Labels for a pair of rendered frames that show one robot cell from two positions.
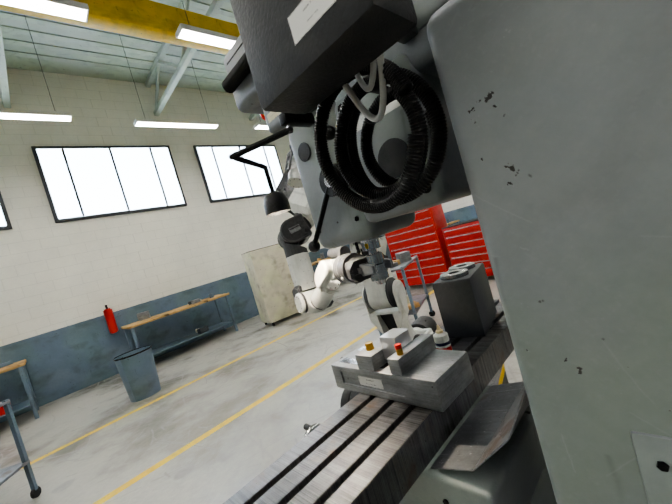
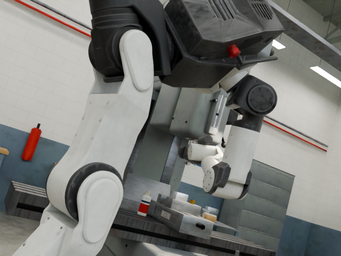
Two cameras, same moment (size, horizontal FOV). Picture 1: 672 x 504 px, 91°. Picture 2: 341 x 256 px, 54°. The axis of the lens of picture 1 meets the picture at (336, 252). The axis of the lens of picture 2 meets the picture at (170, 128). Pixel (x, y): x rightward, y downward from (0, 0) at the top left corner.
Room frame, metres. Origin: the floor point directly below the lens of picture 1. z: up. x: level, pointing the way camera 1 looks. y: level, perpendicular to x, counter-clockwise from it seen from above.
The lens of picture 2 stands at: (2.34, 0.21, 1.08)
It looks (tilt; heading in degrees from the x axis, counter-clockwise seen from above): 9 degrees up; 196
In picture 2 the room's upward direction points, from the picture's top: 17 degrees clockwise
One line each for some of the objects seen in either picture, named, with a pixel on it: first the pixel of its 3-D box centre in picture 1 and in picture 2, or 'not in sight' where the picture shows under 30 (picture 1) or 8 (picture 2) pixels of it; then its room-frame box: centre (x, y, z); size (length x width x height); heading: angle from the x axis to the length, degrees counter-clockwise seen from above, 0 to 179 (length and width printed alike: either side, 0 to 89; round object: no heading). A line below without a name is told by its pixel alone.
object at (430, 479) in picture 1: (425, 434); (160, 254); (0.84, -0.09, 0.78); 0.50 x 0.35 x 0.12; 43
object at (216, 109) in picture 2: not in sight; (215, 111); (0.92, -0.01, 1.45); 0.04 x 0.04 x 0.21; 43
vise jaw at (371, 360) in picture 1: (382, 350); (182, 206); (0.87, -0.05, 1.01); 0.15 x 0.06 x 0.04; 131
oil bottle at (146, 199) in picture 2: (442, 343); (145, 202); (0.89, -0.21, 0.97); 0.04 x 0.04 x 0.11
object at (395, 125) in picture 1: (415, 146); (182, 109); (0.69, -0.22, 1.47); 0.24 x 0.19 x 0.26; 133
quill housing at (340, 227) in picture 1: (352, 176); (203, 107); (0.83, -0.09, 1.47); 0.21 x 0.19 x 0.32; 133
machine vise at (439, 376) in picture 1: (393, 363); (177, 213); (0.85, -0.06, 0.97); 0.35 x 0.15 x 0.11; 41
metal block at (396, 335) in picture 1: (396, 343); (178, 199); (0.83, -0.08, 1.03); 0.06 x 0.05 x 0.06; 131
